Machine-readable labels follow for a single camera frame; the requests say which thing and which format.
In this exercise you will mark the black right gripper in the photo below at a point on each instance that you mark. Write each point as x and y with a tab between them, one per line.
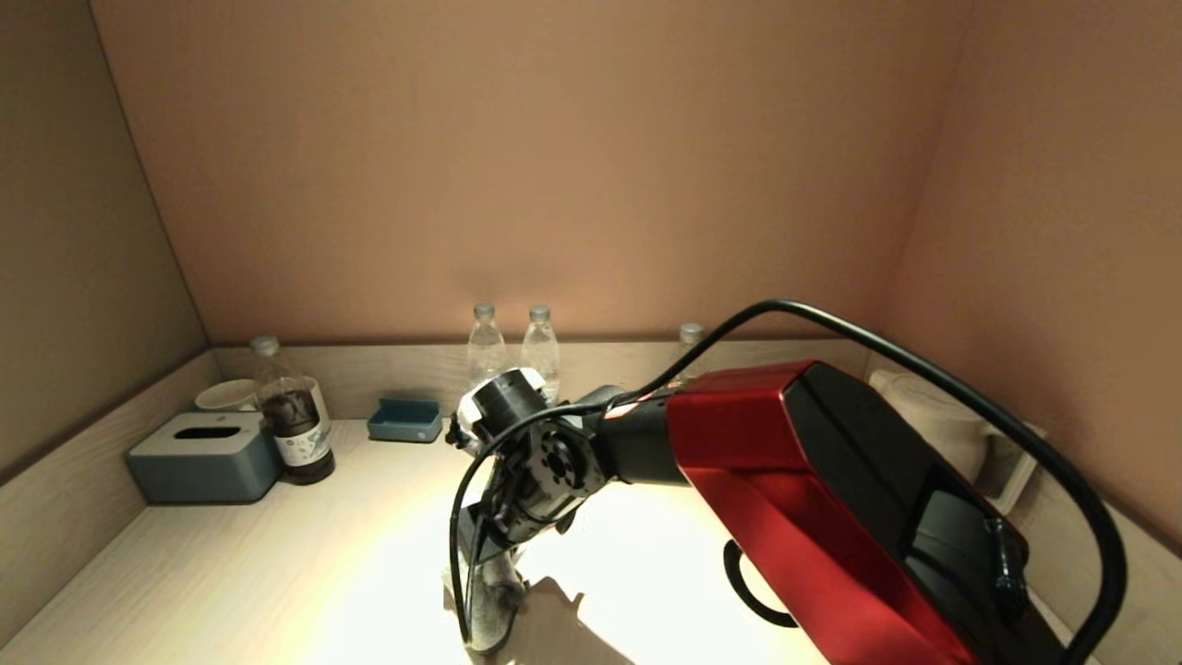
489	538

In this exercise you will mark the light blue cleaning cloth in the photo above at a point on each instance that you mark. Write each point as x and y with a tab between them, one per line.
503	611

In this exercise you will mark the red and black right arm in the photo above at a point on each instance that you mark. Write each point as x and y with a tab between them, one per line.
785	480

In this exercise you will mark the small blue plastic tray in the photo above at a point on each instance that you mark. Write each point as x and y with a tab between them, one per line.
404	425

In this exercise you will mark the clear water bottle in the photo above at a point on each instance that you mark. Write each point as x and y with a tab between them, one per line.
542	356
487	356

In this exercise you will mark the dark drink bottle, half full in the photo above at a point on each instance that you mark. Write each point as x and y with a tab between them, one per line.
298	432

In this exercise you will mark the white ceramic cup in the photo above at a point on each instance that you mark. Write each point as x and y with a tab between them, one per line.
319	400
224	396

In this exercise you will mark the dark drink bottle, nearly full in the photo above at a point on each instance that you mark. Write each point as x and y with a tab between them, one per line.
691	332

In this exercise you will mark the blue-grey tissue box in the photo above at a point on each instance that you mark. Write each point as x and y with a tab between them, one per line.
203	471

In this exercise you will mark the white electric kettle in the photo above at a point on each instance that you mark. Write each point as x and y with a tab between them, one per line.
933	411

